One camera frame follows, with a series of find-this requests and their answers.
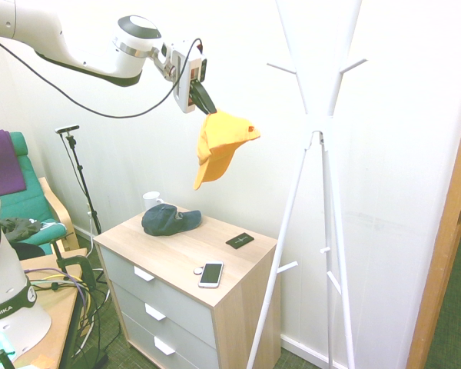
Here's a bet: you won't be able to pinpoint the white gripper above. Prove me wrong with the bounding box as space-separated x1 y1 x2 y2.
171 39 218 115

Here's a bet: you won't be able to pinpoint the orange baseball cap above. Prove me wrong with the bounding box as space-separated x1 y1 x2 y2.
193 110 261 191

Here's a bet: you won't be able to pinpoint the dark blue baseball cap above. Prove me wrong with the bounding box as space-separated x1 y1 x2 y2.
141 203 204 238

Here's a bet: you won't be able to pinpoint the white mug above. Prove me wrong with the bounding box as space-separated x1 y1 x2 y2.
142 191 165 211

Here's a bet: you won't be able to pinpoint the white coat stand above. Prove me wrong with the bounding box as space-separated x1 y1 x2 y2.
245 0 369 369

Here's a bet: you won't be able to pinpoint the black tripod stand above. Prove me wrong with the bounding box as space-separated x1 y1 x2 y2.
63 132 103 236

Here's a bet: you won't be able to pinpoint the black card wallet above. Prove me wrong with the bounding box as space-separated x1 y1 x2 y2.
225 232 256 250

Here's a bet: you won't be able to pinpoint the white smartphone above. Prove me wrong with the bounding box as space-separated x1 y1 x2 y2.
197 261 224 289

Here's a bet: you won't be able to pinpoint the wooden chest of drawers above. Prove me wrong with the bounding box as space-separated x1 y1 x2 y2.
93 213 282 369

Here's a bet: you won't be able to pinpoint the green wooden armchair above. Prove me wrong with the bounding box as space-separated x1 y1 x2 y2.
0 131 80 257

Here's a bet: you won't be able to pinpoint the black screw clamp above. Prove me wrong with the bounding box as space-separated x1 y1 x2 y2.
50 238 97 291

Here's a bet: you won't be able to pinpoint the grey drawer front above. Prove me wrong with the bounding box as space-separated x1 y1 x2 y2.
98 245 217 351
109 279 221 369
119 311 221 369

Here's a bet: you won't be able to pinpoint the purple cloth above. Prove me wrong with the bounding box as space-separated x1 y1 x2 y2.
0 129 27 197

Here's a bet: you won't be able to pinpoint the dark crumpled garment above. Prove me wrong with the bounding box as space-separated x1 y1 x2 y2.
0 217 42 243

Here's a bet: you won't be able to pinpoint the red wrist camera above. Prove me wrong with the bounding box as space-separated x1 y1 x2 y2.
191 42 209 84

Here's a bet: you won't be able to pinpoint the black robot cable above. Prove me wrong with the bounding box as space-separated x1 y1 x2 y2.
0 33 204 118

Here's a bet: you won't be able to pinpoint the purple cable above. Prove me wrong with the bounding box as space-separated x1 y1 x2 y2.
61 271 92 322

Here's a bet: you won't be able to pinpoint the yellow cable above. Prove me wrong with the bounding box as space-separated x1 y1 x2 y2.
25 271 91 308

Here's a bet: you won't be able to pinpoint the black floor cables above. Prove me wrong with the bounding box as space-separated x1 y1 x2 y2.
75 268 123 369

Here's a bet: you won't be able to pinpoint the wooden door frame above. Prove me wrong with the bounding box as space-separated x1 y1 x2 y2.
405 82 461 369

